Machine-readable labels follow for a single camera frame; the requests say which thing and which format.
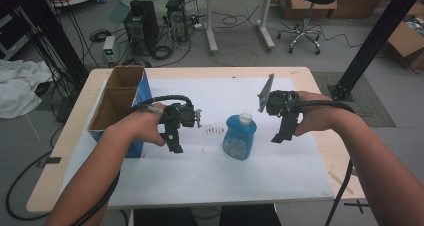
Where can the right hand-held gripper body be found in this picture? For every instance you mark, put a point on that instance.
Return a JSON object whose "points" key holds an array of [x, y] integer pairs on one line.
{"points": [[280, 104]]}

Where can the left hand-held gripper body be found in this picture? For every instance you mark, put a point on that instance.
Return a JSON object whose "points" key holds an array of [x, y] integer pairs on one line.
{"points": [[181, 114]]}

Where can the blue bottle with white cap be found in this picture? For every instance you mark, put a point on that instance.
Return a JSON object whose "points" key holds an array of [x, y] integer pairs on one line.
{"points": [[239, 139]]}

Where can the cardboard box blue sides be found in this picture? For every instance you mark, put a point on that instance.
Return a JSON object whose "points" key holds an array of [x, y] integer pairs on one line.
{"points": [[116, 102]]}

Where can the person's right hand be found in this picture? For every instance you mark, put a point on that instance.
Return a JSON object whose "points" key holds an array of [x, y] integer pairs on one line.
{"points": [[316, 117]]}

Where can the person's left hand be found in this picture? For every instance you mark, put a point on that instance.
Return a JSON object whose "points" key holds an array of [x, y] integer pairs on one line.
{"points": [[146, 124]]}

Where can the white foam mat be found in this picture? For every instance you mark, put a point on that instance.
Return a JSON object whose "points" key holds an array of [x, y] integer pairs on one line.
{"points": [[216, 179]]}

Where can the grey floor mat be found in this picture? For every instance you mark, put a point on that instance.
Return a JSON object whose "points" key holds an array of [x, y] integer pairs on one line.
{"points": [[370, 106]]}

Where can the large black computer tower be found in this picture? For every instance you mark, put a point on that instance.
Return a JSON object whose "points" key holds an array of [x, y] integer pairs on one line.
{"points": [[143, 26]]}

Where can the small black computer tower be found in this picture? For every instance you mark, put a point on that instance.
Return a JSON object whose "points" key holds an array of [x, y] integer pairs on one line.
{"points": [[176, 17]]}

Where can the white power supply unit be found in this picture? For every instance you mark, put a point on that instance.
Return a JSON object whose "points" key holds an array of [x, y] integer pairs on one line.
{"points": [[109, 49]]}

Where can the person's black trousers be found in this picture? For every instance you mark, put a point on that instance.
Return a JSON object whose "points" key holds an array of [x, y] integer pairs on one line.
{"points": [[233, 216]]}

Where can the black tape cross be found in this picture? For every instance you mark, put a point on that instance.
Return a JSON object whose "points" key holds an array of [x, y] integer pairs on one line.
{"points": [[358, 205]]}

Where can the black tape strip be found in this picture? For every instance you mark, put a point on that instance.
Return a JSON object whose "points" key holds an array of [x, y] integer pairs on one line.
{"points": [[50, 160]]}

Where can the open brown cardboard box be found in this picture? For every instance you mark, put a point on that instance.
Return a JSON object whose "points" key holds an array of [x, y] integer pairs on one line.
{"points": [[405, 42]]}

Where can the white crumpled cloth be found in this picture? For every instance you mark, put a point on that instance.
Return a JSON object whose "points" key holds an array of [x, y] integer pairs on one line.
{"points": [[20, 86]]}

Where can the thick black metal post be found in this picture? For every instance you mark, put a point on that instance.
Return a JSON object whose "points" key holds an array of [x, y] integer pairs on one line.
{"points": [[376, 39]]}

